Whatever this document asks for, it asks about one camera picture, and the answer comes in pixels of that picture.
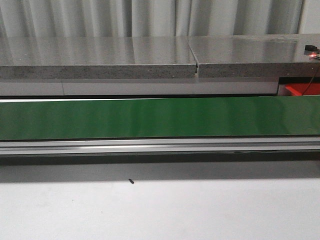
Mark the green conveyor belt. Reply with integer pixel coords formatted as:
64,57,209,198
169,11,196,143
0,95,320,141

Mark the grey stone counter right slab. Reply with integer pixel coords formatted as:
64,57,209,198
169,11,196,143
188,34,320,78

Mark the grey stone counter slab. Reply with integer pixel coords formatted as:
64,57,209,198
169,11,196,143
0,36,197,80
188,34,320,78

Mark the red bin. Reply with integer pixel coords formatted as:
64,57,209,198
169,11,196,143
285,83,320,96

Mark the grey stone counter left slab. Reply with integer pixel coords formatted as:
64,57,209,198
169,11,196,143
0,36,197,80

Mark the small black sensor red light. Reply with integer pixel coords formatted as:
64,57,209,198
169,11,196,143
304,44,320,60

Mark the white pleated curtain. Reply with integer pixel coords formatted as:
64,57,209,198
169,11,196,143
0,0,305,37

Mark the aluminium conveyor frame rail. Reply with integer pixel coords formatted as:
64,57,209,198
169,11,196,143
0,136,320,156

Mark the thin sensor cable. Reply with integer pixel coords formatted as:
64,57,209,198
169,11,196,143
301,56,320,96

